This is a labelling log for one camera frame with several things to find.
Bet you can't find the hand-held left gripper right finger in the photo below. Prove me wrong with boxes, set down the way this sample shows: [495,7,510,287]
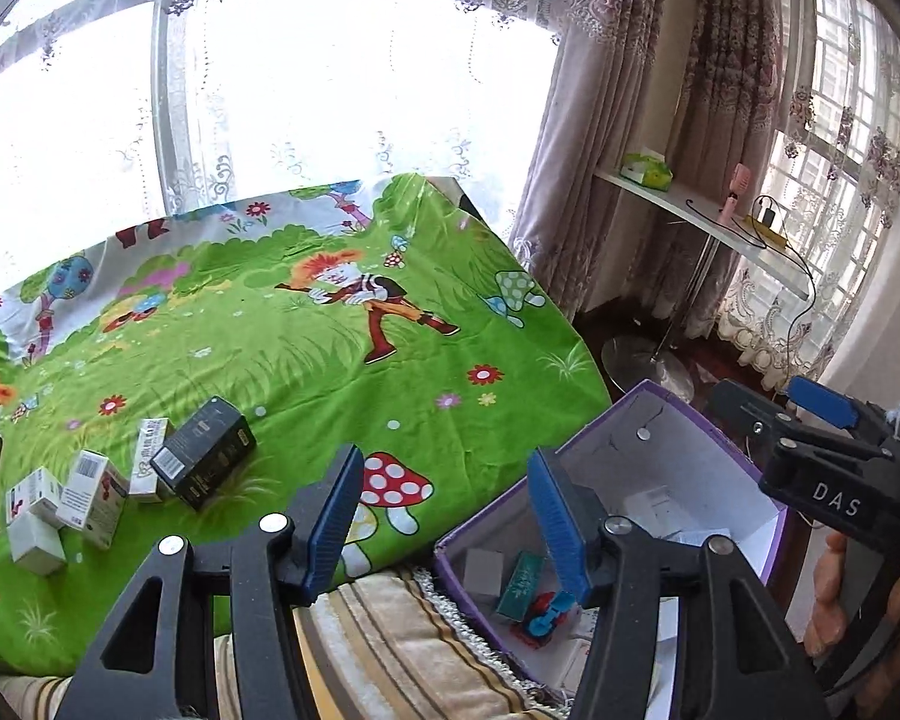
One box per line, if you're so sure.
[529,448,833,720]

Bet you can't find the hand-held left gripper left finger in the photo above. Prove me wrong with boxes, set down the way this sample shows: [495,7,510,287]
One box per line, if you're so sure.
[52,444,366,720]

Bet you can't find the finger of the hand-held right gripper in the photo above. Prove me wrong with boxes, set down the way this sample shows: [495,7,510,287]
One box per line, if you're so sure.
[709,380,796,458]
[786,376,900,437]

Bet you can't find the teal and white small carton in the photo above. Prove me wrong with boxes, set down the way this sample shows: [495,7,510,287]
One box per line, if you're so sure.
[495,551,547,620]

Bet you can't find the purple cardboard box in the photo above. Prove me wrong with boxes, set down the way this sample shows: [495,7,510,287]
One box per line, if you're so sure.
[431,379,788,720]

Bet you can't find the red and blue toy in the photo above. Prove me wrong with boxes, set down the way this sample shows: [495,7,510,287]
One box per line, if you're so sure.
[521,591,578,650]

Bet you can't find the grey small carton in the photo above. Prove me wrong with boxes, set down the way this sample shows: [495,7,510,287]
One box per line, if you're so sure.
[461,549,507,608]

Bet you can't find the person's right hand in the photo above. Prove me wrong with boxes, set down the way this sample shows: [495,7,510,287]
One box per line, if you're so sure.
[801,531,900,662]

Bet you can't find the embroidered sheer curtain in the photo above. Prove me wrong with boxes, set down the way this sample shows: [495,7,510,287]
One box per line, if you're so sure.
[712,82,900,383]

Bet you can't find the striped beige cushion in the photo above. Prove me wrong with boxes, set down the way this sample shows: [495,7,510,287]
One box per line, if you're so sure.
[0,562,571,720]

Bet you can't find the black carton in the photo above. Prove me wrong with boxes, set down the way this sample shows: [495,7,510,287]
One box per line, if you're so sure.
[150,397,257,512]

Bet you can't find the long white patterned carton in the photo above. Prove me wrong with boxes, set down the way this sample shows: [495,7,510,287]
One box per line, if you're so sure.
[127,418,175,503]

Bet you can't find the green cartoon printed blanket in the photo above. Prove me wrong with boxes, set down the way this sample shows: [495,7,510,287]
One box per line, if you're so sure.
[0,174,616,676]

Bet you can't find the pink handheld fan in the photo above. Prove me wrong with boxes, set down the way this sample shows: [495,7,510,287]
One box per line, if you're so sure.
[716,163,751,224]

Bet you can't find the white carton with red print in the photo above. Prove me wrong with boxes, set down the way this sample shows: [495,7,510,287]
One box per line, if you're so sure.
[55,450,130,550]

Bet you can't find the green tissue pack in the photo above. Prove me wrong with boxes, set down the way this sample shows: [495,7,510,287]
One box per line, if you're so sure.
[619,152,676,190]

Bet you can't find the plain white carton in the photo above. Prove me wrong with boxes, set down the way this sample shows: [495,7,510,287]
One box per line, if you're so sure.
[7,521,68,577]

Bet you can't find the white cube carton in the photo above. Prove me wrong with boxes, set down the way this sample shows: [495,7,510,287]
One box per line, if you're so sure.
[6,467,65,526]

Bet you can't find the purple patterned drape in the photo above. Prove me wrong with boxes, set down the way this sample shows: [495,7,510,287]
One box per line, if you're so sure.
[510,0,788,316]

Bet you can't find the white window grille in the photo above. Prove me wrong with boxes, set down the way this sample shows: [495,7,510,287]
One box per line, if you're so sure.
[772,0,900,241]

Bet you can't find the sheer white lace curtain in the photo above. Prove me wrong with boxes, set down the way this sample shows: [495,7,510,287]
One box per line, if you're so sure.
[0,0,571,301]

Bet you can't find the black charging cable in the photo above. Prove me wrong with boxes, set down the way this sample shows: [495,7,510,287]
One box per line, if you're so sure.
[682,199,820,391]

